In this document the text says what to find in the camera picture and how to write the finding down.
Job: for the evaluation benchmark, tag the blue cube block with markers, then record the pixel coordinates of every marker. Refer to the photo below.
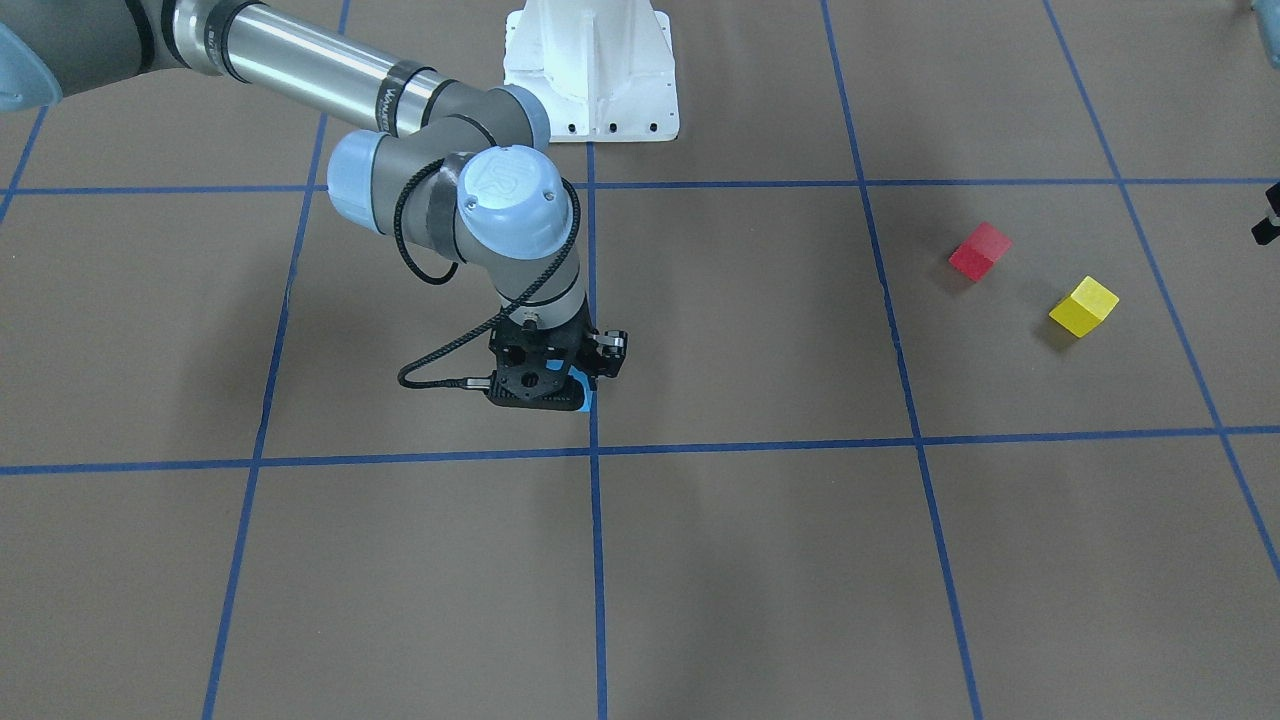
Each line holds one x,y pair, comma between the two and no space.
586,387

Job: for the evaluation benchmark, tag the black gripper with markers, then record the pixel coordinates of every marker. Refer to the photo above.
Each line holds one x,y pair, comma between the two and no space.
609,352

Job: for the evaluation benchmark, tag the red cube block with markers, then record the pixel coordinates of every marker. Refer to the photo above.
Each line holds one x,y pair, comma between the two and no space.
980,251

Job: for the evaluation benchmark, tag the yellow cube block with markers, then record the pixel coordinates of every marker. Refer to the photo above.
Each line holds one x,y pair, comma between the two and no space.
1085,307

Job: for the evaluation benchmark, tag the white pedestal column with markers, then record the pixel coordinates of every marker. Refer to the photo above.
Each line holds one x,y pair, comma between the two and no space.
605,71

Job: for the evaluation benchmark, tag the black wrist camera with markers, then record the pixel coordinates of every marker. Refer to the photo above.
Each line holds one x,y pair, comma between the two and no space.
610,349

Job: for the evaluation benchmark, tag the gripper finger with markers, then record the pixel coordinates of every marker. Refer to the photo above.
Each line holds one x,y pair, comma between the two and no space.
1267,230

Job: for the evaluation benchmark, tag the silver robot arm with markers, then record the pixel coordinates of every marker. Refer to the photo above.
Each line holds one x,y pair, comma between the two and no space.
453,175

